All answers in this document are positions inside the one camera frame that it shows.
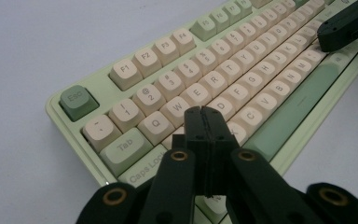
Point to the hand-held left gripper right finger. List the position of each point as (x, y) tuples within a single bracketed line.
[(220, 146)]

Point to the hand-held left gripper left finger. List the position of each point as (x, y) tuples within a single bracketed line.
[(199, 140)]

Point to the green and cream mechanical keyboard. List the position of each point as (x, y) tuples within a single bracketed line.
[(199, 93)]

